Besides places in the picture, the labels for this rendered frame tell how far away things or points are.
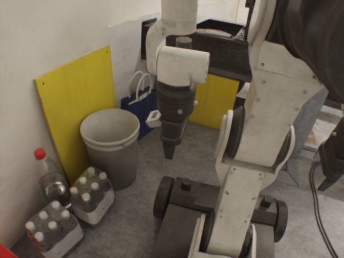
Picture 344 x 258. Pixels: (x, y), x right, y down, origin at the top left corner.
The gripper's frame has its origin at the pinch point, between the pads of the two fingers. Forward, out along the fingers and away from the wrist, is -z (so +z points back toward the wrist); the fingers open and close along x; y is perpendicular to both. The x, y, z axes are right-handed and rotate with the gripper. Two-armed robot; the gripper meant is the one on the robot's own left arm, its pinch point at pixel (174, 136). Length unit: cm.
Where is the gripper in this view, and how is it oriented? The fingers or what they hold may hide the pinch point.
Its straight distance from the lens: 62.2
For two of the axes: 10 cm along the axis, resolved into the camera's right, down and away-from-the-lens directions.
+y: -9.6, -2.1, 1.7
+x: 2.7, -7.1, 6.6
